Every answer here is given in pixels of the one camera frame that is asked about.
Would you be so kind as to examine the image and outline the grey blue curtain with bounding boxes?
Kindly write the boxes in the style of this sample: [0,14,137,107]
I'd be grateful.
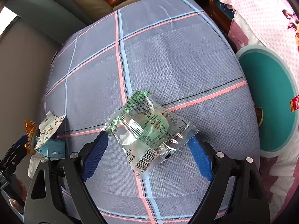
[1,0,93,44]

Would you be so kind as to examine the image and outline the pink floral bed quilt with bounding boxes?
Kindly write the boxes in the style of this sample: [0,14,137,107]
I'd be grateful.
[220,0,298,223]

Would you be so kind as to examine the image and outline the teal round trash bin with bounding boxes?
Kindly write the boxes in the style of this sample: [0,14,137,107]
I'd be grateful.
[236,45,298,158]

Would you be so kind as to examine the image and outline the light blue paper packet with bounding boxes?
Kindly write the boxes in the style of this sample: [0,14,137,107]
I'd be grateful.
[37,139,65,160]

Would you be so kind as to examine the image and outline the purple plaid table cloth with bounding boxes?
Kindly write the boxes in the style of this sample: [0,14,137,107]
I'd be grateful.
[38,0,260,223]

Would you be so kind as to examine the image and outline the white cartoon print wrapper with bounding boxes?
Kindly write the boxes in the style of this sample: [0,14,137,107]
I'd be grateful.
[34,111,66,150]

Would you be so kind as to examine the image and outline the orange snack bag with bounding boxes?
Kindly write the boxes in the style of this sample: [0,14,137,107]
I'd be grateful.
[25,119,37,155]

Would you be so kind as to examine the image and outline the red label on bin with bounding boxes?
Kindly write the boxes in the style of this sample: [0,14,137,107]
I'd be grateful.
[290,95,299,112]

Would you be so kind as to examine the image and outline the green clear snack wrapper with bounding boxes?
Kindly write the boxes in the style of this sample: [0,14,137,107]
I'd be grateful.
[104,91,198,179]

